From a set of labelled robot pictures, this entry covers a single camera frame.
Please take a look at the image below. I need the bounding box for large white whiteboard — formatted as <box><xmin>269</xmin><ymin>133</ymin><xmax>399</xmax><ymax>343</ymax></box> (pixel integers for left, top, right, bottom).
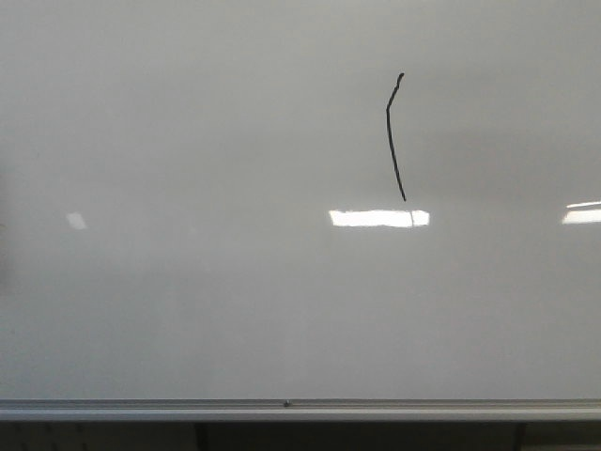
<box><xmin>1</xmin><ymin>1</ymin><xmax>600</xmax><ymax>399</ymax></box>

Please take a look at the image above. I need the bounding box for black marker stroke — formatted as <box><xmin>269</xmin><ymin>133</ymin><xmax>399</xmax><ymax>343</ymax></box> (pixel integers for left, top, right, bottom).
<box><xmin>385</xmin><ymin>72</ymin><xmax>408</xmax><ymax>202</ymax></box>

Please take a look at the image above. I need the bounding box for aluminium whiteboard tray rail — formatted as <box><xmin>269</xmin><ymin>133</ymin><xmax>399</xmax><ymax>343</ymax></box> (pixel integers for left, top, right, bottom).
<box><xmin>1</xmin><ymin>398</ymin><xmax>600</xmax><ymax>423</ymax></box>

